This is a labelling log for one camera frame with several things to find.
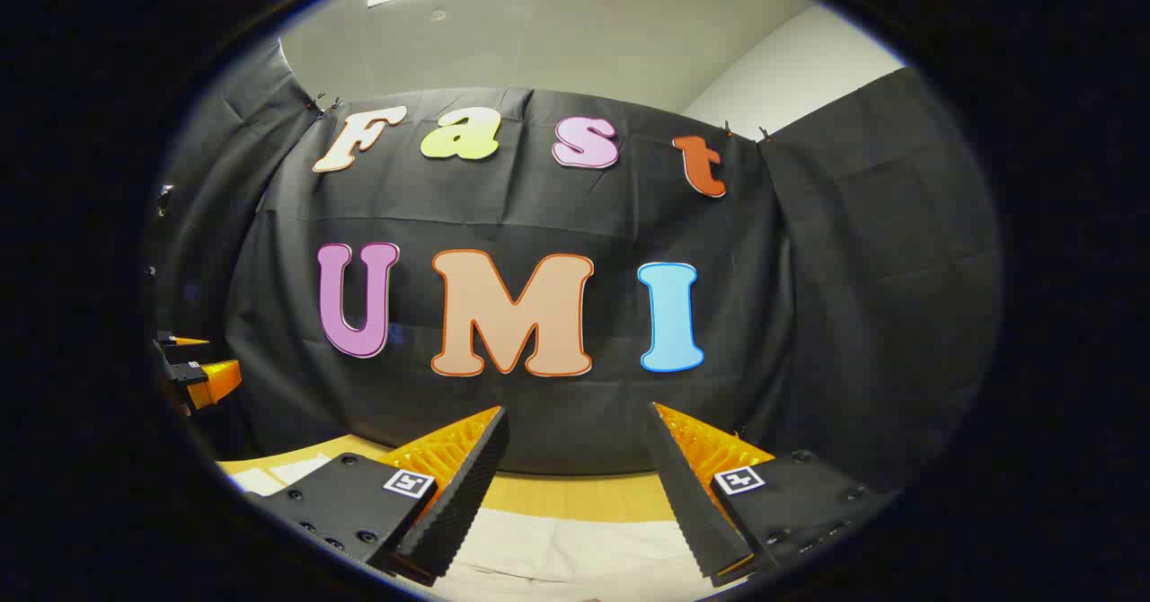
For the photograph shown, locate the black backdrop cloth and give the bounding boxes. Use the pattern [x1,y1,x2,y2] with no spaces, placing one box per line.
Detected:
[144,36,1004,495]

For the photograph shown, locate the white jeans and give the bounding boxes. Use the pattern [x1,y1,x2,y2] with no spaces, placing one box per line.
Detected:
[223,452,751,602]

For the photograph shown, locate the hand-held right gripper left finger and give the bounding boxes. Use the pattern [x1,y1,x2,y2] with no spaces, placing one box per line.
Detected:
[241,404,510,588]

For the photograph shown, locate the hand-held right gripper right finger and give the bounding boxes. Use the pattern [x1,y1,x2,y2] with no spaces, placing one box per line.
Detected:
[647,400,901,588]

